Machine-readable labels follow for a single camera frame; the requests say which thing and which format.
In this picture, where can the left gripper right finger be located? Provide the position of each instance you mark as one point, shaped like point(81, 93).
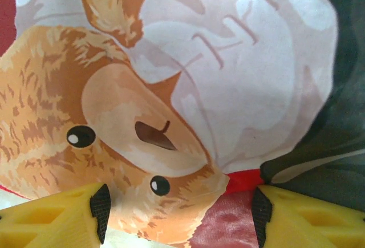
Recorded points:
point(299, 231)

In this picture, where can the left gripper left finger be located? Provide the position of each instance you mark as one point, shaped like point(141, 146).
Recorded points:
point(71, 222)

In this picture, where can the red bear print t-shirt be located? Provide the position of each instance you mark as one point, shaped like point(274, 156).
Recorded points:
point(228, 88)

